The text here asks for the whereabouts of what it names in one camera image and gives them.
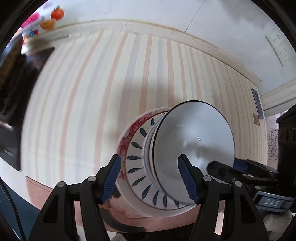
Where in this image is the fruit printed carton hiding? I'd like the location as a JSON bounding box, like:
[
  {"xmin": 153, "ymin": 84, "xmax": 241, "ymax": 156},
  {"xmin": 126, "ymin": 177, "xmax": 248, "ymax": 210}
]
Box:
[{"xmin": 21, "ymin": 6, "xmax": 65, "ymax": 44}]

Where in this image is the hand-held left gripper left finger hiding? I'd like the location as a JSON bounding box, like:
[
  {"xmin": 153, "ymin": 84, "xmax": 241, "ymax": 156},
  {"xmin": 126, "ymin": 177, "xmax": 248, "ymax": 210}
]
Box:
[{"xmin": 28, "ymin": 154, "xmax": 122, "ymax": 241}]

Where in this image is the dark wooden cabinet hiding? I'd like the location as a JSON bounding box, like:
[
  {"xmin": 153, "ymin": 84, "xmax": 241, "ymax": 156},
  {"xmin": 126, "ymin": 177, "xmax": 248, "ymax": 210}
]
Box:
[{"xmin": 276, "ymin": 109, "xmax": 296, "ymax": 172}]

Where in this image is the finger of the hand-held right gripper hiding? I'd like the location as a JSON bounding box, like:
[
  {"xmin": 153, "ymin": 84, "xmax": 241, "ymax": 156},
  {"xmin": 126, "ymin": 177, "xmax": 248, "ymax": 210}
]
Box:
[
  {"xmin": 233, "ymin": 159, "xmax": 278, "ymax": 178},
  {"xmin": 207, "ymin": 161, "xmax": 255, "ymax": 186}
]

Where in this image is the dark blurred object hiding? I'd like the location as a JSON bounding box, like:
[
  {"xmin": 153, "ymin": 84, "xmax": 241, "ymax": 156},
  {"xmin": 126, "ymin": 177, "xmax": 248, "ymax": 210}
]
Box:
[{"xmin": 0, "ymin": 45, "xmax": 56, "ymax": 172}]

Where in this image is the lace patterned cloth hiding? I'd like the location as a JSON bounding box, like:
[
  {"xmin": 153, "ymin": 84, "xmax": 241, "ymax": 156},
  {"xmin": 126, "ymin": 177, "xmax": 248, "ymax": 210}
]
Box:
[{"xmin": 265, "ymin": 112, "xmax": 281, "ymax": 165}]

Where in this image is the bowl with blue leaf pattern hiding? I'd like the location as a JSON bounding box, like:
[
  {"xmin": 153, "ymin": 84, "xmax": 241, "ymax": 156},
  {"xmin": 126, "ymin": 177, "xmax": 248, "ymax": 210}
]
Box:
[{"xmin": 126, "ymin": 117, "xmax": 192, "ymax": 210}]

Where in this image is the plain white bowl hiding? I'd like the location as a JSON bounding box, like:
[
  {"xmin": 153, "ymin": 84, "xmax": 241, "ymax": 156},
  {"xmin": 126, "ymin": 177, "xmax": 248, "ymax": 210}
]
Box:
[{"xmin": 148, "ymin": 120, "xmax": 183, "ymax": 202}]

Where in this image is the red flower print plate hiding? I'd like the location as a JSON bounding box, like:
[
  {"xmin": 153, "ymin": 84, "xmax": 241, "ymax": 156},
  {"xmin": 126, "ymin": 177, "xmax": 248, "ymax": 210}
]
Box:
[{"xmin": 115, "ymin": 107, "xmax": 201, "ymax": 217}]

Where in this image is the white bowl with coloured print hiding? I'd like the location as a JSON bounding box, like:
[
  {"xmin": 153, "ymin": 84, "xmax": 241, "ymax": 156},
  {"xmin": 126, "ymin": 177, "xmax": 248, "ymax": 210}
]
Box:
[{"xmin": 142, "ymin": 119, "xmax": 181, "ymax": 201}]

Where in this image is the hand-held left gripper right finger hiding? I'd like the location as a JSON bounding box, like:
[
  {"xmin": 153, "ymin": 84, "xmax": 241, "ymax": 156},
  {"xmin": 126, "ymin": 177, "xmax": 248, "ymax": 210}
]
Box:
[{"xmin": 178, "ymin": 154, "xmax": 270, "ymax": 241}]

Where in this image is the person's right hand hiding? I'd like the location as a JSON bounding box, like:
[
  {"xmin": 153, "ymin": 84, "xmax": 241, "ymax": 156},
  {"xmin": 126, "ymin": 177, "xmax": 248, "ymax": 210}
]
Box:
[{"xmin": 264, "ymin": 210, "xmax": 293, "ymax": 232}]

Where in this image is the white wall socket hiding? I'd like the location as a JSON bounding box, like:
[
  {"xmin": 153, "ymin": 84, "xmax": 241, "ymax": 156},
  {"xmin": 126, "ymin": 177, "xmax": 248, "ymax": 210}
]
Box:
[{"xmin": 265, "ymin": 32, "xmax": 292, "ymax": 67}]

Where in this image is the white bowl with dark rim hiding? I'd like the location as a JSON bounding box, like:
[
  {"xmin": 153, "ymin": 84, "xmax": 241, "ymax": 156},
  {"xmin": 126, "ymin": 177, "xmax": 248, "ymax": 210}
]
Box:
[{"xmin": 153, "ymin": 100, "xmax": 236, "ymax": 205}]

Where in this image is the blue smartphone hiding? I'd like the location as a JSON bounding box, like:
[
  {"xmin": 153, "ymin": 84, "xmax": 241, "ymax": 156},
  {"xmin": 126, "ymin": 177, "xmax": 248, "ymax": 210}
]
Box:
[{"xmin": 251, "ymin": 88, "xmax": 264, "ymax": 120}]

